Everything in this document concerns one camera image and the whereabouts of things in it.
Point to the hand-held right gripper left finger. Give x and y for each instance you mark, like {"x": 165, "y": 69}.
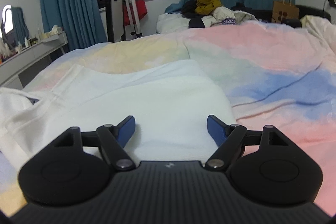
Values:
{"x": 126, "y": 130}

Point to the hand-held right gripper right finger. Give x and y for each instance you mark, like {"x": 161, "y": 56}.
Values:
{"x": 216, "y": 130}

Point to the pastel bedsheet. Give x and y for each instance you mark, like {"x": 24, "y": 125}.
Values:
{"x": 262, "y": 56}

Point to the garment steamer stand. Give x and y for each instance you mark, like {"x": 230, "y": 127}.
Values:
{"x": 114, "y": 16}

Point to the white pillow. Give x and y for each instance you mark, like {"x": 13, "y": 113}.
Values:
{"x": 172, "y": 23}

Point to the white puffer jacket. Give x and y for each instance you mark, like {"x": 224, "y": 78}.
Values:
{"x": 223, "y": 14}

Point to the grey garment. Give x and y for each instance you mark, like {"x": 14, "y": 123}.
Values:
{"x": 245, "y": 16}

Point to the red cloth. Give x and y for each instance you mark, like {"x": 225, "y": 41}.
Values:
{"x": 140, "y": 11}

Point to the white dressing table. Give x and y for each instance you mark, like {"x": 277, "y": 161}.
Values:
{"x": 29, "y": 58}

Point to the tissue box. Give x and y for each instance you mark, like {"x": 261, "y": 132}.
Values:
{"x": 54, "y": 31}

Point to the black garment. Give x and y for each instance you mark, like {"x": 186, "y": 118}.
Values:
{"x": 190, "y": 7}

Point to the black cosmetic box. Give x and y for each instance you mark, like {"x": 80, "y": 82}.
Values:
{"x": 33, "y": 41}

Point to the mustard yellow garment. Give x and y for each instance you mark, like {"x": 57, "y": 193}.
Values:
{"x": 207, "y": 2}

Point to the tall white bottle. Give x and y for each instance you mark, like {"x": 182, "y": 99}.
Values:
{"x": 40, "y": 34}

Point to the black bag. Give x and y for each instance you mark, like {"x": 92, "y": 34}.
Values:
{"x": 291, "y": 23}

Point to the small white bottle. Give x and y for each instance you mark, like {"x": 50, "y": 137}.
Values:
{"x": 26, "y": 42}
{"x": 19, "y": 46}

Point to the brown paper bag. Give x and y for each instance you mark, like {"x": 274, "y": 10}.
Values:
{"x": 284, "y": 11}

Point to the black chair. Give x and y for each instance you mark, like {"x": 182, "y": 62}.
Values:
{"x": 312, "y": 12}

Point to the wavy framed mirror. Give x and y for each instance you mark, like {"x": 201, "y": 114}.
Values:
{"x": 11, "y": 24}

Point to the wall outlet with charger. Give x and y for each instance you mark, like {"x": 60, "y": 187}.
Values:
{"x": 332, "y": 2}

